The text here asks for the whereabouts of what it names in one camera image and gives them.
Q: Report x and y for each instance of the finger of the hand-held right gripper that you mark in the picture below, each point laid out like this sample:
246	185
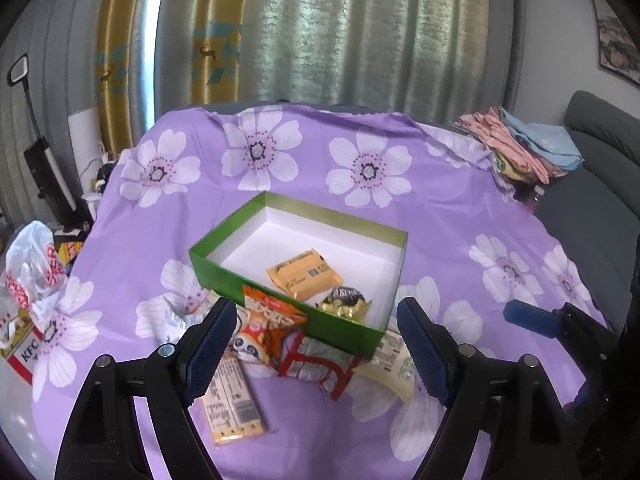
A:
530	317

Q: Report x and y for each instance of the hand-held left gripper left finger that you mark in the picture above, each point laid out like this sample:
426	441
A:
210	350

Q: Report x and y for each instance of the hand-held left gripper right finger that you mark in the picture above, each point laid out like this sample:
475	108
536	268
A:
425	355

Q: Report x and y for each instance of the panda print snack packet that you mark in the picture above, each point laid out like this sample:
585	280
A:
250	345

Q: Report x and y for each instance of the pale yellow green packet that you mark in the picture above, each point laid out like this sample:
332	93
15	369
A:
387	370

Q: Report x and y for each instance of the white snack packet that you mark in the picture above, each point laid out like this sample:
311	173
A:
192	305

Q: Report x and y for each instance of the long beige snack bar packet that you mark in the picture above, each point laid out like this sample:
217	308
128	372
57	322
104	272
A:
235	405

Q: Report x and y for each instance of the orange chip bag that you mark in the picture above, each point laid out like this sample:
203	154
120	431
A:
277	312

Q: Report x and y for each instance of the green cardboard box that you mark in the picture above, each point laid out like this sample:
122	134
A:
220	265

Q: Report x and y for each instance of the red grey snack packet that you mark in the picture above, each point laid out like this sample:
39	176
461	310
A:
312	365

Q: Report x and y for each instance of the black gold snack packet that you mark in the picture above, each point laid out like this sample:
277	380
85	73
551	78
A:
345	301

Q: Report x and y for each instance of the orange cracker packet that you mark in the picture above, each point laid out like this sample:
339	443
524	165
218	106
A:
305	275

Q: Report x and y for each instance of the grey sofa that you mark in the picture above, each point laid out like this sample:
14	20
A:
590	210

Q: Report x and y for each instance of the yellow folded cloth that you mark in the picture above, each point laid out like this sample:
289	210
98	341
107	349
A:
507	167

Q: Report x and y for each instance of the small yellow red box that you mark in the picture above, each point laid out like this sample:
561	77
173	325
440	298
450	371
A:
70	252

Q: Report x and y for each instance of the blue folded cloth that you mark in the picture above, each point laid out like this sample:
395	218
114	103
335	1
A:
547	142

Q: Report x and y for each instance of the purple floral cloth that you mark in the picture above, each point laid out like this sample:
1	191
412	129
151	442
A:
310	185

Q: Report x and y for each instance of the white red plastic bag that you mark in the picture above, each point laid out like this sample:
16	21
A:
30	255

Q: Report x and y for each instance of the black white stick vacuum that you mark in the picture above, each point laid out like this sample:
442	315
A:
42	170

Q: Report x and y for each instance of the white board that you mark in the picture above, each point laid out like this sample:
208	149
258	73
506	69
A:
85	135

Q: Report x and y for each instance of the grey sheer curtain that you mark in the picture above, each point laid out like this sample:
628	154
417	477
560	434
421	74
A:
45	110

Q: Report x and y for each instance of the grey green curtain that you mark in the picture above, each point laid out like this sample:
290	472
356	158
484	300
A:
375	30

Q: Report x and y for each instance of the gold deer print curtain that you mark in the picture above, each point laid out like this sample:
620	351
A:
120	35
215	20

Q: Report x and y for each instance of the framed wall picture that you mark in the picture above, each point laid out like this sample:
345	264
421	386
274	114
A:
617	40

